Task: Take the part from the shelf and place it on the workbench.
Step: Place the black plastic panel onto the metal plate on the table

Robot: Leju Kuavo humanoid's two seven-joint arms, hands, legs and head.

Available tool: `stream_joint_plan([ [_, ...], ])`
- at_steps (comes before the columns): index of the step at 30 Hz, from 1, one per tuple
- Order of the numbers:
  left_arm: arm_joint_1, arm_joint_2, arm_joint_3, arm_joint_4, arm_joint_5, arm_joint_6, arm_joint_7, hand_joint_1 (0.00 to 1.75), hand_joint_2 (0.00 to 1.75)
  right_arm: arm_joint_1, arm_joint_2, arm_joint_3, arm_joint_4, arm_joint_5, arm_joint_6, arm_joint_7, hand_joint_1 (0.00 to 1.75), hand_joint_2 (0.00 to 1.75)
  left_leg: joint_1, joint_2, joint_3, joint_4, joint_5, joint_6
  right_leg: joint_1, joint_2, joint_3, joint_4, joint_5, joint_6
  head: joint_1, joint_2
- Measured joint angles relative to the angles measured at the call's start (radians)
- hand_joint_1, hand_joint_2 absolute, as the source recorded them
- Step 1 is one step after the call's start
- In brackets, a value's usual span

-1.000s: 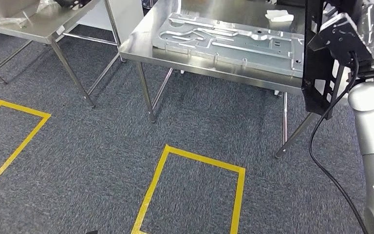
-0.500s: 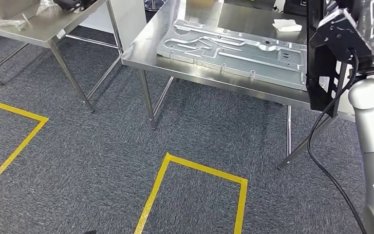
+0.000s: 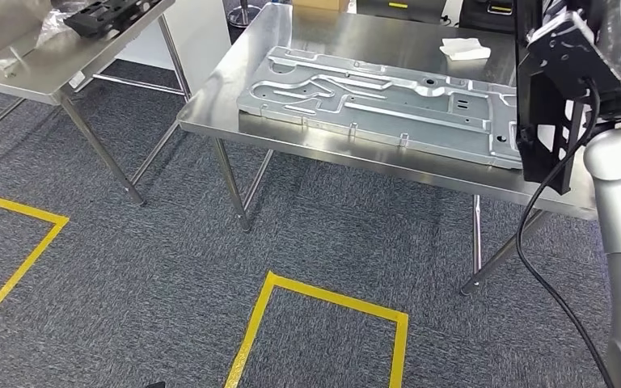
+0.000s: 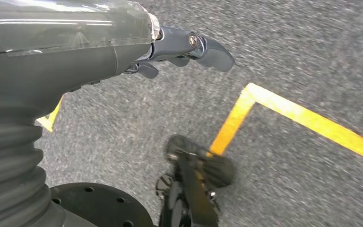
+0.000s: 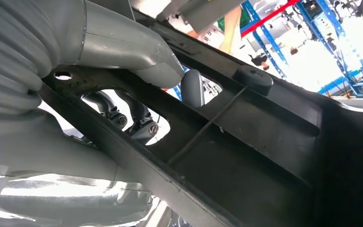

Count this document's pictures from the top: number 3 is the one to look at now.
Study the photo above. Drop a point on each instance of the stamped grey metal plate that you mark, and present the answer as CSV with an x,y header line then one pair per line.
x,y
375,107

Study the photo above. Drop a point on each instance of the black case with antennas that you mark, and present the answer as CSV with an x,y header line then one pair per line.
x,y
487,16

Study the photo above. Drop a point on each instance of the small stainless steel table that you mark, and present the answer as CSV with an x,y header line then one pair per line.
x,y
48,75

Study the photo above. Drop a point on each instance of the black wrist bracket block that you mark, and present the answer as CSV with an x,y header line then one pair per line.
x,y
567,53

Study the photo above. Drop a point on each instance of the yellow floor tape square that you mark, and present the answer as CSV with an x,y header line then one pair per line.
x,y
337,299

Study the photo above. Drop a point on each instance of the brown cardboard box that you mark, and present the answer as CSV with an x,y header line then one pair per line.
x,y
321,4

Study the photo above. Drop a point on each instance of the white table edge label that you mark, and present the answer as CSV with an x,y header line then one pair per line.
x,y
76,79

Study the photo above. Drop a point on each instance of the large stainless steel workbench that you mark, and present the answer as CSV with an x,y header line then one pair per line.
x,y
369,32

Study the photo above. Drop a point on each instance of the black robot base tip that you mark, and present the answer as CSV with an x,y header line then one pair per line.
x,y
156,385

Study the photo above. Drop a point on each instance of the grey laptop with yellow label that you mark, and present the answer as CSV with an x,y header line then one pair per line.
x,y
401,10

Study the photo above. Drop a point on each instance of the black plastic car part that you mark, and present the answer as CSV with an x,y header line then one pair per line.
x,y
543,134
107,16

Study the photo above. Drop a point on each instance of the folded steel sheet box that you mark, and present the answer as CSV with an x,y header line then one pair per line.
x,y
0,27

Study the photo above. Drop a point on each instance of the white folded cloth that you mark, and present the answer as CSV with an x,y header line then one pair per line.
x,y
466,49

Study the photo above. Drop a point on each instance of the clear plastic wrap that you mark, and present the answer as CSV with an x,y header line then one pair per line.
x,y
53,24

